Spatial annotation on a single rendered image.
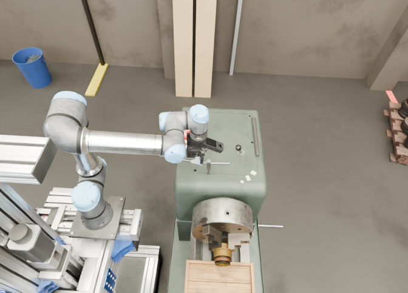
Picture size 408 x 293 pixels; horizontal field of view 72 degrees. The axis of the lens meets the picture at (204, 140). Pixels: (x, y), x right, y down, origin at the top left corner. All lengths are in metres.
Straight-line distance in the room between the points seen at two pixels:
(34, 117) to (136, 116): 1.21
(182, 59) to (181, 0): 0.64
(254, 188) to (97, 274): 0.85
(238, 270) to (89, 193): 0.88
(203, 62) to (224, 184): 2.25
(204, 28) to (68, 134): 2.54
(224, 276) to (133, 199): 1.47
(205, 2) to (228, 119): 1.79
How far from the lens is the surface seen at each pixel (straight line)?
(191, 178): 1.46
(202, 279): 1.66
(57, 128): 1.04
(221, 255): 1.45
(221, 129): 1.67
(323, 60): 4.27
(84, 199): 1.34
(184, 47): 3.41
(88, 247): 1.59
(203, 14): 3.30
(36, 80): 4.24
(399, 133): 3.89
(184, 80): 3.61
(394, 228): 3.27
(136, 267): 2.41
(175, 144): 1.01
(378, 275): 2.99
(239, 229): 1.46
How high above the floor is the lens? 2.50
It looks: 51 degrees down
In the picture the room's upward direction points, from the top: 3 degrees clockwise
